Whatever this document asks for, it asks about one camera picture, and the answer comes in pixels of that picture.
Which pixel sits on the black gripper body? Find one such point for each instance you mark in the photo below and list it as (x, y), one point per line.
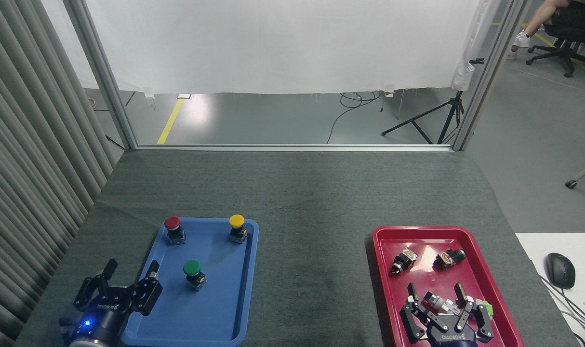
(454, 337)
(97, 323)

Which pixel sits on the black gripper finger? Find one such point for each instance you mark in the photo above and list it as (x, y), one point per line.
(413, 318)
(145, 296)
(480, 320)
(91, 294)

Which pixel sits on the green push button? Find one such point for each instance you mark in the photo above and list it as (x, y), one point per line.
(192, 268)

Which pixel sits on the red push button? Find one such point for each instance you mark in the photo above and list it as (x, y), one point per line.
(172, 223)

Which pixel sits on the yellow push button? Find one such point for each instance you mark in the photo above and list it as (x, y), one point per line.
(236, 221)

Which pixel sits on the red plastic tray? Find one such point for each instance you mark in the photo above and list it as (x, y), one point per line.
(418, 284)

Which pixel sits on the blue plastic tray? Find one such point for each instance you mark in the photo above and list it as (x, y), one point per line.
(215, 308)

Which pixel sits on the white side table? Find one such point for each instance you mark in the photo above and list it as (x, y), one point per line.
(533, 243)

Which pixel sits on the black computer mouse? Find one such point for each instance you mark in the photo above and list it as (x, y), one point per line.
(559, 270)

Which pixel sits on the dark grey felt table cloth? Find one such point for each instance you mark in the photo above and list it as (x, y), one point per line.
(312, 202)

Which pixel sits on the grey pleated curtain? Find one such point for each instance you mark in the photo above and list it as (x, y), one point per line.
(27, 144)

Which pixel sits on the black tripod stand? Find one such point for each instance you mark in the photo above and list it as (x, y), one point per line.
(451, 113)

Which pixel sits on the white hanging sheet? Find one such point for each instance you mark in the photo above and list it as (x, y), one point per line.
(273, 43)

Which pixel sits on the black office chair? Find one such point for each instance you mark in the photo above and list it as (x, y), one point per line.
(569, 36)

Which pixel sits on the person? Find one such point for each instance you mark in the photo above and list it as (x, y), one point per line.
(538, 19)

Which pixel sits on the silver switch with green end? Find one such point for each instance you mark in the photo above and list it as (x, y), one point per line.
(437, 302)

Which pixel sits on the black knob selector switch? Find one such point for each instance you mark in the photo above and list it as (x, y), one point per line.
(401, 262)

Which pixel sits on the black switch with brown base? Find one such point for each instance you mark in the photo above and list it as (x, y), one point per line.
(449, 259)

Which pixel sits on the silver frame rail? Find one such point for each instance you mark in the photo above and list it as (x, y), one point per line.
(292, 147)

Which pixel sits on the silver frame post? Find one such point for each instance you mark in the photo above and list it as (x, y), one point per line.
(102, 72)
(490, 72)

